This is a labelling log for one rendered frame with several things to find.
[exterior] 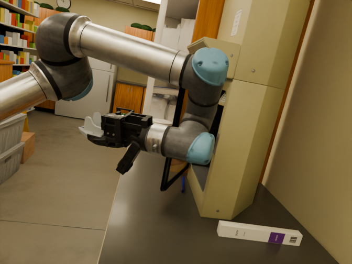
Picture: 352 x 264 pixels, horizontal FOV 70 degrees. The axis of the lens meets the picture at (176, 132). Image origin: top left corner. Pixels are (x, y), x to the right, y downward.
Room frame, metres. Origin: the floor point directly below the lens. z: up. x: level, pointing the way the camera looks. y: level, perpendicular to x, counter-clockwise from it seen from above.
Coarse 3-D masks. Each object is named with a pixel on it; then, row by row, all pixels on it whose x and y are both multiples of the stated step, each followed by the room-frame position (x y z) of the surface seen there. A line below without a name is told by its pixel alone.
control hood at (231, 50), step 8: (200, 40) 0.80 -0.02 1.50; (208, 40) 0.76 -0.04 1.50; (216, 40) 0.76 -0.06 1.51; (192, 48) 0.97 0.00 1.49; (200, 48) 0.85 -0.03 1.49; (216, 48) 0.76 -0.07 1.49; (224, 48) 0.77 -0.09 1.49; (232, 48) 0.77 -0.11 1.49; (232, 56) 0.77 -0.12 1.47; (232, 64) 0.77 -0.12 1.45; (232, 72) 0.77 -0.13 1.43
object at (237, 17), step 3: (240, 9) 0.86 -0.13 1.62; (237, 12) 0.88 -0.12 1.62; (240, 12) 0.85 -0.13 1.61; (237, 15) 0.88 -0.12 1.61; (240, 15) 0.84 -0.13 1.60; (237, 18) 0.87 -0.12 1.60; (234, 21) 0.90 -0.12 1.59; (237, 21) 0.86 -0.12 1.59; (234, 24) 0.89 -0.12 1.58; (237, 24) 0.85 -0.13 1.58; (234, 27) 0.88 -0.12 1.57; (237, 27) 0.85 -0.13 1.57; (234, 30) 0.87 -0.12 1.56; (231, 33) 0.90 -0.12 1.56; (234, 33) 0.87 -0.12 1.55; (231, 36) 0.89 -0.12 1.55
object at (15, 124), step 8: (8, 120) 2.29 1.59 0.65; (16, 120) 2.42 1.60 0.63; (24, 120) 2.62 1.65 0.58; (0, 128) 2.13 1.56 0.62; (8, 128) 2.30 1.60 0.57; (16, 128) 2.46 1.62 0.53; (0, 136) 2.16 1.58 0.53; (8, 136) 2.32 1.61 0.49; (16, 136) 2.49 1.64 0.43; (0, 144) 2.19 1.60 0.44; (8, 144) 2.35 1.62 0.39; (16, 144) 2.52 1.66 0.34; (0, 152) 2.21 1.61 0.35
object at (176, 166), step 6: (180, 90) 0.79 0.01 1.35; (186, 90) 0.84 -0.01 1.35; (186, 96) 0.85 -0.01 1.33; (174, 114) 0.79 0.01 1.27; (174, 120) 0.79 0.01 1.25; (180, 120) 0.84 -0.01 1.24; (174, 162) 0.87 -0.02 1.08; (180, 162) 0.94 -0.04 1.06; (186, 162) 1.03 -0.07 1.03; (174, 168) 0.88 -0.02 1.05; (180, 168) 0.96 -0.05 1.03; (174, 174) 0.90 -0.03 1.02; (162, 180) 0.79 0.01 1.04; (168, 180) 0.83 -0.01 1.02; (162, 186) 0.79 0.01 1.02
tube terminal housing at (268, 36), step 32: (256, 0) 0.78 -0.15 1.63; (288, 0) 0.79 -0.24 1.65; (224, 32) 0.99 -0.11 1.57; (256, 32) 0.78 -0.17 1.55; (288, 32) 0.84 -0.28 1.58; (256, 64) 0.78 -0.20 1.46; (288, 64) 0.91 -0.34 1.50; (256, 96) 0.79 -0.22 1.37; (224, 128) 0.78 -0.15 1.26; (256, 128) 0.80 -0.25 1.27; (224, 160) 0.78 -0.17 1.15; (256, 160) 0.87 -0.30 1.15; (192, 192) 0.94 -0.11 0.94; (224, 192) 0.78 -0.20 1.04
